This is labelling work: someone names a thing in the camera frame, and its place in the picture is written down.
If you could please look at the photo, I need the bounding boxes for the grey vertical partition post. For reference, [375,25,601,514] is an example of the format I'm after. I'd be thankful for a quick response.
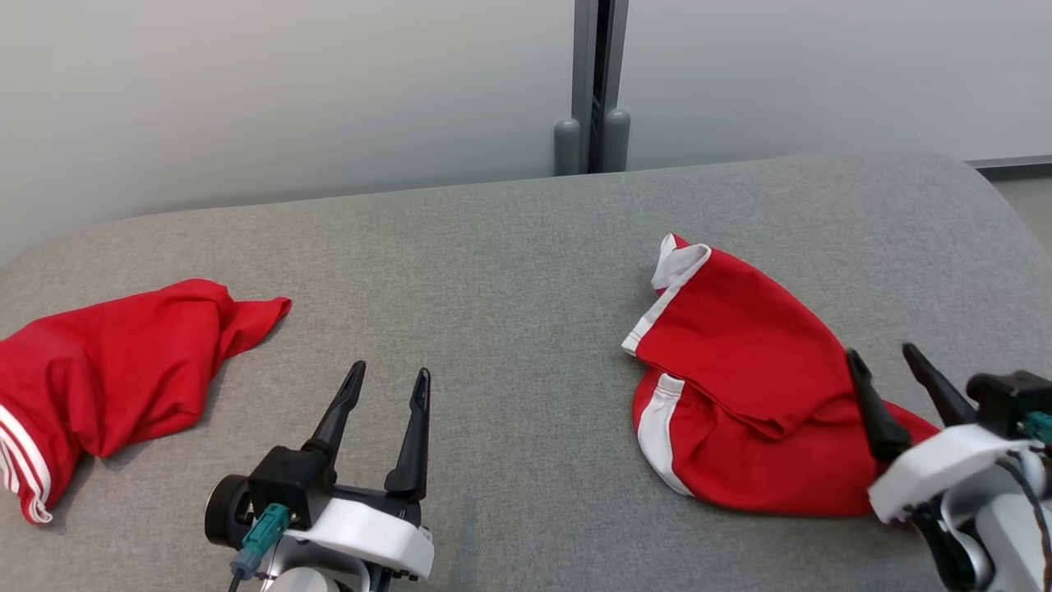
[573,0,630,175]

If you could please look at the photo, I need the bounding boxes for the red shorts with white trim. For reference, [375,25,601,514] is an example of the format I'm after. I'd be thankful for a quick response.
[622,234,942,517]

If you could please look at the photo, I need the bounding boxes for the dark grey baseboard strip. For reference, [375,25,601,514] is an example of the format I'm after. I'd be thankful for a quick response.
[966,155,1052,178]

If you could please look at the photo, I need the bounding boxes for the black cable with teal plug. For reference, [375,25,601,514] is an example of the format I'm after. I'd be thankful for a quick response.
[994,411,1052,568]
[228,503,293,592]

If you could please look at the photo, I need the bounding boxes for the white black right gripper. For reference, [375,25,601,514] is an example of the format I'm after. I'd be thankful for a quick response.
[847,343,1040,524]

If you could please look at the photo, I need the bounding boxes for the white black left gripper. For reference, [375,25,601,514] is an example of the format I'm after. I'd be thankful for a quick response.
[284,360,435,581]

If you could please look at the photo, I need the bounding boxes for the grey rounded post cap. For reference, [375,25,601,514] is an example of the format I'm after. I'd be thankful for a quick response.
[602,109,631,173]
[554,119,582,177]

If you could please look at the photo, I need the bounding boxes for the red white basketball jersey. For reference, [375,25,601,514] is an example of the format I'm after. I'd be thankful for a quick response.
[0,280,293,525]

